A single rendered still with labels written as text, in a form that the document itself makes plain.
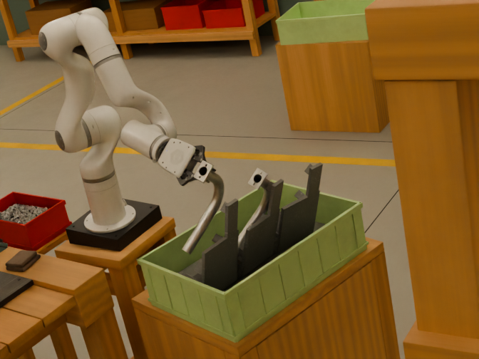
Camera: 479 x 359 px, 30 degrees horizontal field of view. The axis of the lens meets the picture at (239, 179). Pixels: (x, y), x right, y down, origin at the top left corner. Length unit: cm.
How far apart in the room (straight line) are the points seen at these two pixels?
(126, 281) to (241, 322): 66
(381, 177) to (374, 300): 232
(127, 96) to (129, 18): 611
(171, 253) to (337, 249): 53
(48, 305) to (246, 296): 67
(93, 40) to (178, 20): 571
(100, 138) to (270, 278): 83
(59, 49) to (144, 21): 587
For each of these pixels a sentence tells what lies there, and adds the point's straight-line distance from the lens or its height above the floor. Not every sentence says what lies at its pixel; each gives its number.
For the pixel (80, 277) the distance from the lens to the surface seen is 297.
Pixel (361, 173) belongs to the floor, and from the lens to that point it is 538.
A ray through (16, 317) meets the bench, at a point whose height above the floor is 88.
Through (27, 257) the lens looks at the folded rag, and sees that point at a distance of 314.
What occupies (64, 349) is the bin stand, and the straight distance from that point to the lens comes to 366.
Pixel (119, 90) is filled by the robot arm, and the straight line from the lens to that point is 269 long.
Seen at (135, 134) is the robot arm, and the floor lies 136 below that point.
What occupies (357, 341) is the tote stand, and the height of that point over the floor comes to 51.
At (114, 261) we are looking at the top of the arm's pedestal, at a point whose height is 85.
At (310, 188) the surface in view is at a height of 106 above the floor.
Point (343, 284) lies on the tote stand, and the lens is 289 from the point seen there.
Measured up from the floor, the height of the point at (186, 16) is 39.
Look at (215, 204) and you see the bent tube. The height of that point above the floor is 114.
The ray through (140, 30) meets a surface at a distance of 872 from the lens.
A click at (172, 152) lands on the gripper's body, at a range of 261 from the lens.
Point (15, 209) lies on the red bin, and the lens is 369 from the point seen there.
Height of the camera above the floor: 226
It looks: 24 degrees down
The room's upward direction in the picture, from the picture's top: 12 degrees counter-clockwise
